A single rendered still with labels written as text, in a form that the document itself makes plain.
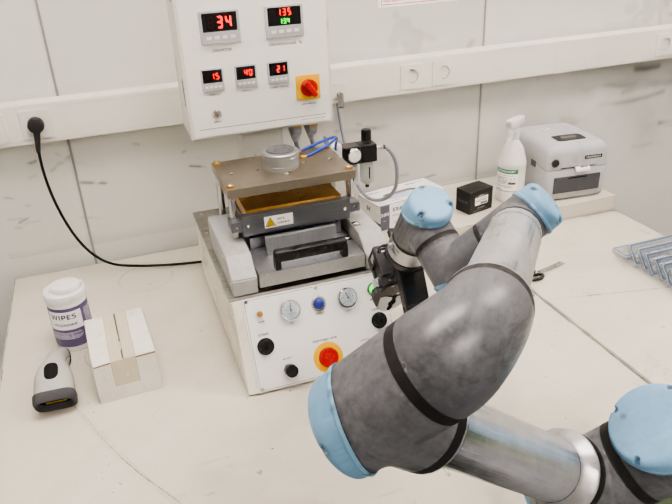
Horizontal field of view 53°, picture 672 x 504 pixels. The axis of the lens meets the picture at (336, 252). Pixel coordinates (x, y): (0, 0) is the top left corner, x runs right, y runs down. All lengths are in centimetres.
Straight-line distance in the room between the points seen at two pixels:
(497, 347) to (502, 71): 157
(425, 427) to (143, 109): 132
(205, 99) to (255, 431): 70
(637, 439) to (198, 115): 105
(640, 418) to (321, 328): 65
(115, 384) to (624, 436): 91
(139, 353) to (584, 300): 100
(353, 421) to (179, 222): 136
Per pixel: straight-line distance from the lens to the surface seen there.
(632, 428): 96
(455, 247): 102
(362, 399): 66
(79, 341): 158
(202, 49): 148
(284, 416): 130
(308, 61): 154
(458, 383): 62
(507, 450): 82
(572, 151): 206
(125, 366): 138
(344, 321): 137
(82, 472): 129
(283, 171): 140
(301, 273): 133
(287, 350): 134
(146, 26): 182
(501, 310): 65
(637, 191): 271
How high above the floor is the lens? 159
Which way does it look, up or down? 27 degrees down
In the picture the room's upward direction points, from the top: 3 degrees counter-clockwise
